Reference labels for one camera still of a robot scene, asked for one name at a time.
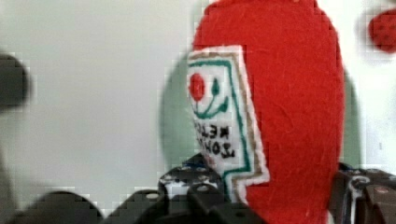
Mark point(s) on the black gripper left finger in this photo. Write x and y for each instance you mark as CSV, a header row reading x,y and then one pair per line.
x,y
191,193

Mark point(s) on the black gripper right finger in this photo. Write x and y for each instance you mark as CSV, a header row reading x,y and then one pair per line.
x,y
363,196

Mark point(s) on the red felt ketchup bottle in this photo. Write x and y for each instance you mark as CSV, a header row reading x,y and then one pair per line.
x,y
266,86

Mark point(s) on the small red felt strawberry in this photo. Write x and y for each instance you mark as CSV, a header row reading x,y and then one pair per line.
x,y
382,30

